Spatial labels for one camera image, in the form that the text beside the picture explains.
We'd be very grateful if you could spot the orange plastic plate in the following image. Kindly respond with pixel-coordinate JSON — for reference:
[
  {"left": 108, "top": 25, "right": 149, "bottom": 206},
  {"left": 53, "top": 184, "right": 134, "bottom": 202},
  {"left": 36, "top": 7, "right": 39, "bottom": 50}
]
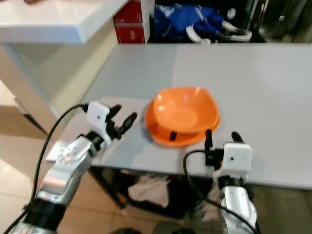
[{"left": 145, "top": 101, "right": 214, "bottom": 147}]

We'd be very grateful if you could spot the orange plastic bowl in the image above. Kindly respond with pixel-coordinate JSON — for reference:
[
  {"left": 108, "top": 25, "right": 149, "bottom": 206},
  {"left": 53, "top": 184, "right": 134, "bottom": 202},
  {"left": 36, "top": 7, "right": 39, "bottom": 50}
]
[{"left": 152, "top": 87, "right": 221, "bottom": 134}]

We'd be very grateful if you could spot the black storage basket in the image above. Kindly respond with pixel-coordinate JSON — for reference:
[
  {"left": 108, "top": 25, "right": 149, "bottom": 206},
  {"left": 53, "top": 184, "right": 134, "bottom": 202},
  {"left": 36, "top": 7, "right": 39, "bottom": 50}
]
[{"left": 90, "top": 167, "right": 221, "bottom": 221}]

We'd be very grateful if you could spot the white crumpled cloth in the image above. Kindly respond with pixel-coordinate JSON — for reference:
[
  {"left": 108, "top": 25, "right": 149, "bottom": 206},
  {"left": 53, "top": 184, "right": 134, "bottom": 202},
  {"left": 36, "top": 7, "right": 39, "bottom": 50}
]
[{"left": 126, "top": 175, "right": 170, "bottom": 206}]

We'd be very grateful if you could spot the red cardboard box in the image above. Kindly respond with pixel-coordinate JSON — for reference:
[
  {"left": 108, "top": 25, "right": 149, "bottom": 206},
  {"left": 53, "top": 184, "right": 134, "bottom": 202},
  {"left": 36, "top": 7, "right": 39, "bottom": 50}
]
[{"left": 113, "top": 0, "right": 151, "bottom": 44}]

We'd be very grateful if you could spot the blue fabric bag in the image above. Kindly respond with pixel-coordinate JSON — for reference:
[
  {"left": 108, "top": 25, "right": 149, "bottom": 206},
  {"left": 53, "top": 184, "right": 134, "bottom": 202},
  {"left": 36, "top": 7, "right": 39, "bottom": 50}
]
[{"left": 154, "top": 4, "right": 225, "bottom": 43}]

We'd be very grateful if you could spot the white counter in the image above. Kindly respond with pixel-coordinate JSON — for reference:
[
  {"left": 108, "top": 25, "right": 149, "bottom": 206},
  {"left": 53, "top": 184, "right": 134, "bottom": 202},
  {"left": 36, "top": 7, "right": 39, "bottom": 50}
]
[{"left": 0, "top": 0, "right": 130, "bottom": 135}]

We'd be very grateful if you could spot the dark glass cabinet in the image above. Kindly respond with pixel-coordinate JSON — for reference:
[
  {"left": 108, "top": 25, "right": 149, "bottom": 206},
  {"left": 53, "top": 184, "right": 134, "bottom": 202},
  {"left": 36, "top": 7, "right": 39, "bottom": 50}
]
[{"left": 223, "top": 0, "right": 312, "bottom": 43}]

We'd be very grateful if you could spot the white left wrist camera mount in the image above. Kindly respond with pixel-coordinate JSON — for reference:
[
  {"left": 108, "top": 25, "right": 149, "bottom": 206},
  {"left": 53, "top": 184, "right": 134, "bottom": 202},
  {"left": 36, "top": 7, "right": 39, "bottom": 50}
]
[{"left": 86, "top": 101, "right": 112, "bottom": 138}]

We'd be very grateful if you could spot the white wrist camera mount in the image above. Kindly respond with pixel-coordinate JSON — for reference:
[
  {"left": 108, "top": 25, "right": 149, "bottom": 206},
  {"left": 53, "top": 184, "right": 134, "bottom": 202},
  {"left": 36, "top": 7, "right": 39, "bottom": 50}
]
[
  {"left": 218, "top": 142, "right": 254, "bottom": 177},
  {"left": 86, "top": 101, "right": 112, "bottom": 138}
]

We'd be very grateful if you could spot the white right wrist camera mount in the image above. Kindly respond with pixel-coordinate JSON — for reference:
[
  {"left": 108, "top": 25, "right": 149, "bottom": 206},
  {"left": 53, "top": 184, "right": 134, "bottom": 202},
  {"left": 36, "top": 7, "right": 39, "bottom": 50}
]
[{"left": 218, "top": 142, "right": 254, "bottom": 177}]

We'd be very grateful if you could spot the white bag strap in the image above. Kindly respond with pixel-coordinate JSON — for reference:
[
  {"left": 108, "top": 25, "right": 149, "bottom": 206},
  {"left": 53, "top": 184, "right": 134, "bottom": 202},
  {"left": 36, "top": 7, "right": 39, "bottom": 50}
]
[{"left": 185, "top": 20, "right": 254, "bottom": 46}]

